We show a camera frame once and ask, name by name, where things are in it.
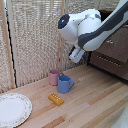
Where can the blue mug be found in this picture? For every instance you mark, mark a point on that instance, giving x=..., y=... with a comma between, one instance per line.
x=63, y=85

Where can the pink mug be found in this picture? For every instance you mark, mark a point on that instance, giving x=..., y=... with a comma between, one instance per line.
x=53, y=77

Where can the dark wooden drawer cabinet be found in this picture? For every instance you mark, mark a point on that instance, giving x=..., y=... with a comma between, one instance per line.
x=91, y=63

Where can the brown drawer front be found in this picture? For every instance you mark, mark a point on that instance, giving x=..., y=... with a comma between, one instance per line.
x=110, y=68
x=118, y=41

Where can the white plate with patterned rim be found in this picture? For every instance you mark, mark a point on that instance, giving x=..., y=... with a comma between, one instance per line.
x=13, y=110

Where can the yellow rectangular block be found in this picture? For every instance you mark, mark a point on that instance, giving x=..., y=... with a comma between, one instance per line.
x=55, y=99

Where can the white rounded object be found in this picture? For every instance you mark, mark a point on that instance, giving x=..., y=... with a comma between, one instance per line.
x=121, y=118

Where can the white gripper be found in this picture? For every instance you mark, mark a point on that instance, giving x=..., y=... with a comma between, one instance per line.
x=76, y=55

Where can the light wooden post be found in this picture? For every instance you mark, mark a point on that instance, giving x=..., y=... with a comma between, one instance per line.
x=6, y=40

